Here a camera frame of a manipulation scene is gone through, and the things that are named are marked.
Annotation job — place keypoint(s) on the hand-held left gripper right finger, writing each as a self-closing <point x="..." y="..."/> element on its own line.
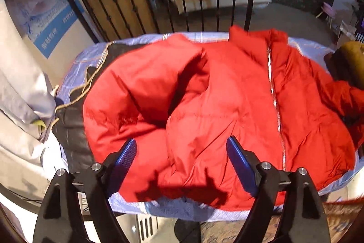
<point x="239" y="163"/>

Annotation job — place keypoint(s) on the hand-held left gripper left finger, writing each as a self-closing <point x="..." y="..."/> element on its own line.
<point x="126" y="159"/>

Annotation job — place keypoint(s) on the red puffer jacket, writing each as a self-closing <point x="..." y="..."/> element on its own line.
<point x="227" y="95"/>

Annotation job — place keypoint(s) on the black quilted garment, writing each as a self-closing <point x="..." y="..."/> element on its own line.
<point x="71" y="129"/>

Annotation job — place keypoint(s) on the blue plaid bed sheet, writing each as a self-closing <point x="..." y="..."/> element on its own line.
<point x="170" y="208"/>

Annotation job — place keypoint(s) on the floral patterned cloth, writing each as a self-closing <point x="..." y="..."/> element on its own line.
<point x="224" y="231"/>

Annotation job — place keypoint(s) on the white vented appliance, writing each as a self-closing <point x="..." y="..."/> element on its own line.
<point x="145" y="228"/>

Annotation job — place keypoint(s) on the grey cloth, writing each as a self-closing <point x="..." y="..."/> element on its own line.
<point x="20" y="75"/>

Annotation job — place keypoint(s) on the wooden board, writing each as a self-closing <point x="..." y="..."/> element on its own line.
<point x="125" y="6"/>

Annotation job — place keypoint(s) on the mustard yellow garment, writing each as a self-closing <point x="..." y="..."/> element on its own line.
<point x="352" y="55"/>

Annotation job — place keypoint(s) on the pink stool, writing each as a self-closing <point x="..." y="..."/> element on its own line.
<point x="327" y="9"/>

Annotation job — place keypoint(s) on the blue and pink wall poster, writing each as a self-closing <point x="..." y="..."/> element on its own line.
<point x="45" y="12"/>

